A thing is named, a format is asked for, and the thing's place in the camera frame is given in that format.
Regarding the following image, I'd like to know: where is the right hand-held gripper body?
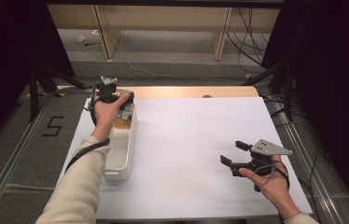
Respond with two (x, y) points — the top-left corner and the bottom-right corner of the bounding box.
(230, 139), (294, 177)

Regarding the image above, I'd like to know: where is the black metal stand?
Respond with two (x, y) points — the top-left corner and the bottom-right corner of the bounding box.
(27, 63), (94, 123)
(241, 59), (295, 123)

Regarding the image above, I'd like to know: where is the black floor cable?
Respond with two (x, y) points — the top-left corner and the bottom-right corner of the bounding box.
(264, 98), (321, 224)

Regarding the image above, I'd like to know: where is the person's left hand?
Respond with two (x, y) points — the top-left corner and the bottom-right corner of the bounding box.
(92, 93), (131, 139)

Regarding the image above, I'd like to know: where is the beige printed phone case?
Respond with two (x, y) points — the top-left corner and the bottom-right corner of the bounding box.
(115, 89), (134, 129)

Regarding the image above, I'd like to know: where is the person's right hand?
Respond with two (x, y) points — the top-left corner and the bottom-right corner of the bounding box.
(238, 155), (297, 216)

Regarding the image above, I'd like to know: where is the metal floor rail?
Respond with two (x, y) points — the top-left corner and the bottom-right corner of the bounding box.
(0, 90), (55, 224)
(269, 94), (342, 224)

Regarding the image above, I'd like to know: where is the white floor cable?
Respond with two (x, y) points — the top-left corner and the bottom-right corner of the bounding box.
(106, 29), (245, 85)

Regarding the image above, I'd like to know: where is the bundle of black hanging cables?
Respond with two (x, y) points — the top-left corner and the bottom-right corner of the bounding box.
(226, 7), (276, 74)

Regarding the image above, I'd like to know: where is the white plastic storage box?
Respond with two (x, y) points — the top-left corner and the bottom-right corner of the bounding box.
(103, 88), (138, 181)

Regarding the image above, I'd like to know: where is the white table cover sheet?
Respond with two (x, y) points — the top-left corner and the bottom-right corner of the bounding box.
(58, 96), (314, 220)

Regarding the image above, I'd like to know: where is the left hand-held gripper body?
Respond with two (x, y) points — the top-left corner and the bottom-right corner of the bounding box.
(93, 76), (124, 105)

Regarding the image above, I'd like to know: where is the black curtain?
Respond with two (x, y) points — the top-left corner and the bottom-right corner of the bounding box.
(0, 0), (76, 150)
(260, 0), (349, 216)

